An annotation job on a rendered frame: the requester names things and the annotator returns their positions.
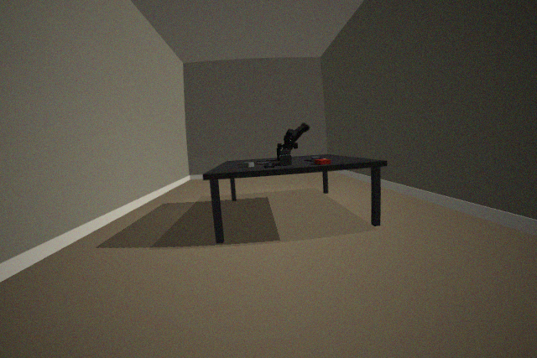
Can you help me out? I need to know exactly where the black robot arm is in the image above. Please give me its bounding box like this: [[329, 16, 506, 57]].
[[284, 122, 309, 144]]

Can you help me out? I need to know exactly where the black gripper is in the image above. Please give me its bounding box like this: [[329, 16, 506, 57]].
[[277, 142, 298, 150]]

